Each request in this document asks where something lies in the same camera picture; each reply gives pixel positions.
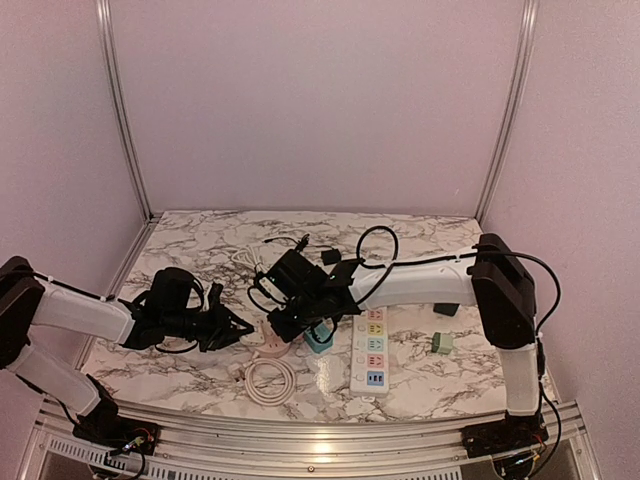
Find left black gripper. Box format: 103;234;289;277
163;299;255;353

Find pink round power strip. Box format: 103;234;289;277
240;320;290;358

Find teal power strip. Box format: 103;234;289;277
303;323;334;354

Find black power adapter with cable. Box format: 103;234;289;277
263;234;343;266

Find white long power strip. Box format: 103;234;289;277
350;307;390;397

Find dark green cube adapter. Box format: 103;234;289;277
433;303;459;317

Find light green plug adapter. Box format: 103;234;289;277
431;332;454;355

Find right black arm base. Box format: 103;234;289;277
461;407;549;458

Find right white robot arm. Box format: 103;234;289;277
253;233;558;448

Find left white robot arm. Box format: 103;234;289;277
1;256;254;445

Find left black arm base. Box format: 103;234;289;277
73;384;160;456

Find pink coiled cable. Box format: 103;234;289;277
228;357;297;405

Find white cord of teal strip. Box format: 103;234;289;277
230;244;266;276

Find front aluminium rail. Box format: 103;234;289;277
14;399;604;479

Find left aluminium frame post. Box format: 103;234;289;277
95;0;154;223

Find aluminium frame post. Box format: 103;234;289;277
95;0;154;223
474;0;540;225

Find right aluminium frame post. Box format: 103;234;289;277
474;0;540;225

